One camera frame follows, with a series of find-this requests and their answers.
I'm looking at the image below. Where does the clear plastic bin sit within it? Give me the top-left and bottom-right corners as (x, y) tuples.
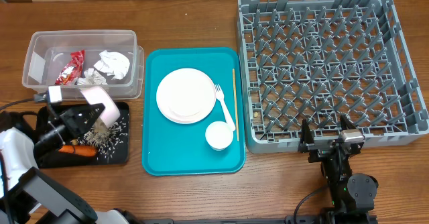
(22, 30), (144, 100)

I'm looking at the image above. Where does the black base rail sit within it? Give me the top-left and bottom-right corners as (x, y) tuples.
(140, 215), (322, 224)

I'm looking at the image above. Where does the large white plate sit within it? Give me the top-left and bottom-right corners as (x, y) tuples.
(156, 68), (216, 124)

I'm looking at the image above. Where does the grey dish rack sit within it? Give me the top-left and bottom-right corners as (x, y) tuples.
(237, 0), (428, 154)

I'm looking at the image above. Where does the small bowl with nuts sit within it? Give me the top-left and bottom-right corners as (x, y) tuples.
(81, 86), (120, 128)

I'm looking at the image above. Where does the red snack wrapper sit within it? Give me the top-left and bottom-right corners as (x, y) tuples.
(55, 50), (85, 85)

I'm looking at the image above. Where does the white napkin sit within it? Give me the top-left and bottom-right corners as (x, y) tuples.
(94, 50), (130, 80)
(76, 68), (107, 85)

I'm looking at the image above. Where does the black plastic tray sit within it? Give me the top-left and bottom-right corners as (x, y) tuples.
(39, 102), (129, 168)

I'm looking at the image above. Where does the orange carrot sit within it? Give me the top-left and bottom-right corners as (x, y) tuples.
(59, 145), (97, 157)

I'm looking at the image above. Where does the white plastic cup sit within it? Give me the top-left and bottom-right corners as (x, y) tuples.
(205, 121), (233, 151)

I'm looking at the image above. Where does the pile of rice and nuts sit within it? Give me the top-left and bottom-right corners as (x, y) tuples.
(77, 117), (129, 162)

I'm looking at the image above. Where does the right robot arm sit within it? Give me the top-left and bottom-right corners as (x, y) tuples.
(293, 115), (379, 223)

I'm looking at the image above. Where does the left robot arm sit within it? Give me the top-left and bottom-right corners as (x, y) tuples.
(1, 103), (138, 224)

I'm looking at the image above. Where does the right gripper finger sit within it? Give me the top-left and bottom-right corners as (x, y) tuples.
(298, 119), (315, 153)
(340, 114), (357, 131)

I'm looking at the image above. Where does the teal plastic tray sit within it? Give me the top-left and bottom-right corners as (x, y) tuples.
(142, 47), (246, 176)

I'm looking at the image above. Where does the white plastic fork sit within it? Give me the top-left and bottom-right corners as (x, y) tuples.
(214, 84), (236, 131)

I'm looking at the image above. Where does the wooden chopstick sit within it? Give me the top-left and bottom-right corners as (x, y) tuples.
(232, 68), (239, 142)

